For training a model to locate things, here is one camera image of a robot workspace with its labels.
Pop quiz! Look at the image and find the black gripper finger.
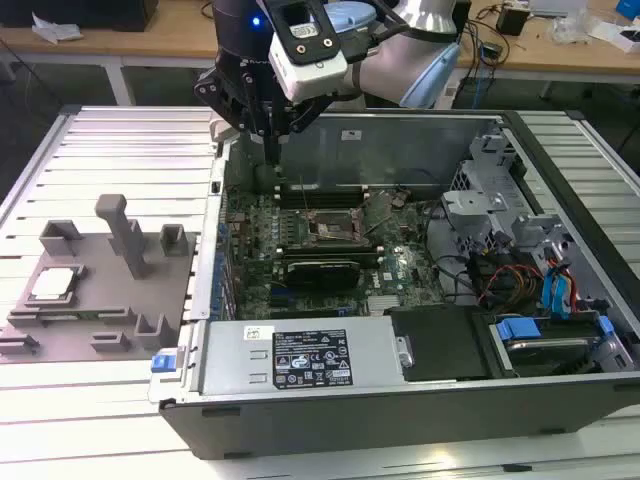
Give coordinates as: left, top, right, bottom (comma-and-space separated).
193, 68, 275, 166
273, 94, 334, 166

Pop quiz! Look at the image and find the silver CPU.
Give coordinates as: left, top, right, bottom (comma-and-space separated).
24, 266, 86, 307

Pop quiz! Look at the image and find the CPU socket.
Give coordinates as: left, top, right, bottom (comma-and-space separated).
305, 205, 367, 242

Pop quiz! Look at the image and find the long wooden desk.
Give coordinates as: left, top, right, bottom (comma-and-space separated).
0, 0, 640, 107

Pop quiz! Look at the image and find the black graphics card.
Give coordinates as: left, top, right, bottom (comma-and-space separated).
283, 256, 362, 292

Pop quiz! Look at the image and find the large black box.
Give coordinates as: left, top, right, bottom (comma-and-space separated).
0, 0, 160, 32

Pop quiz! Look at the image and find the green motherboard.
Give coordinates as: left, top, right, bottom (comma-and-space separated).
222, 184, 447, 321

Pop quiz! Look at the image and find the crumpled white paper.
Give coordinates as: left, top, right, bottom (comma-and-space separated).
30, 11, 85, 43

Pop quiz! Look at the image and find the grey metal drive cage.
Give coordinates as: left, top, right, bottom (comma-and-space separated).
441, 130, 576, 261

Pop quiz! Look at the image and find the small silver heatsink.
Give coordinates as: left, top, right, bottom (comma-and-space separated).
367, 294, 402, 317

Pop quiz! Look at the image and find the small black cube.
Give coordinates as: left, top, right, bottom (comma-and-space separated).
495, 5, 530, 37

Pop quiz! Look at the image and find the grey parts rack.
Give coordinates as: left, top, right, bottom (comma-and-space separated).
0, 193, 202, 364

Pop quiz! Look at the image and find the grey power supply unit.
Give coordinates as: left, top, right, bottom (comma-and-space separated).
197, 319, 407, 400

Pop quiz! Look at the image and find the green RAM stick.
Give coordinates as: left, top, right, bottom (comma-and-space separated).
29, 309, 110, 322

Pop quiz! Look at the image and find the flat grey device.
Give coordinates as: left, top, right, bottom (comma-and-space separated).
528, 0, 587, 14

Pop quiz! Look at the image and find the blue case latch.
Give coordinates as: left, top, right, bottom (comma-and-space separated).
149, 349, 180, 374

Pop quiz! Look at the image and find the clear plastic bag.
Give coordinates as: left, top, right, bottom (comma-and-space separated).
546, 8, 597, 47

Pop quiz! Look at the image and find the open black PC case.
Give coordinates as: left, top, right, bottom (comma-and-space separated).
148, 107, 640, 461

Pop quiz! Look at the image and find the flat white box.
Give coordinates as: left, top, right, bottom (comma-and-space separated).
588, 19, 640, 54

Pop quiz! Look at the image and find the hard disk in blue carrier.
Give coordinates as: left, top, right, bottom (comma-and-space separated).
492, 313, 621, 380

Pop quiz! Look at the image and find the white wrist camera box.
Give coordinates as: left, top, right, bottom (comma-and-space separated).
259, 0, 349, 104

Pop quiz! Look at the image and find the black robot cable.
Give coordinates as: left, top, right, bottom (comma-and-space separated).
344, 0, 460, 64

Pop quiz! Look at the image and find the blue network cable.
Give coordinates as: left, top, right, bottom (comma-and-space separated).
473, 42, 490, 109

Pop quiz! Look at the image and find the red yellow wire bundle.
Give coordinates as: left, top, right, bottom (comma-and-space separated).
469, 247, 547, 309

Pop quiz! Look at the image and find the black plastic air duct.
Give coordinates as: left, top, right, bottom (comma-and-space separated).
387, 305, 496, 384

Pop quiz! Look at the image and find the blue flat wire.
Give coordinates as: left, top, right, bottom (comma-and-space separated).
541, 257, 580, 322

